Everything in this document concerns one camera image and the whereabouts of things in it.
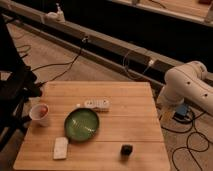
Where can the small black eraser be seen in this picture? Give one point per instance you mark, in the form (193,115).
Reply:
(126,149)

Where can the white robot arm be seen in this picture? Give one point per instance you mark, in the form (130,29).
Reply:
(187,82)

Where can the white power strip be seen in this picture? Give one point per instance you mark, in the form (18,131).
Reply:
(95,104)

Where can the green round plate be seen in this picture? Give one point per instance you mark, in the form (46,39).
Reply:
(81,124)

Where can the white paper cup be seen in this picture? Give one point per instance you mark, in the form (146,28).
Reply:
(39,114)

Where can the blue box on floor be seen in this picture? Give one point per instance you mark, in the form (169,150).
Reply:
(181,111)

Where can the white rectangular block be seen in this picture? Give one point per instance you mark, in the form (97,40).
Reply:
(60,148)

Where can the black office chair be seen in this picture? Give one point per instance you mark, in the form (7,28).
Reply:
(16,89)

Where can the grey metal rail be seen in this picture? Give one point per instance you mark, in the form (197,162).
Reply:
(116,28)

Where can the white plug with cable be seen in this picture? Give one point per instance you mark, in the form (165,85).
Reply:
(126,64)

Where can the white clamp on rail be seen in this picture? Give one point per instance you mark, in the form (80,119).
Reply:
(58,15)

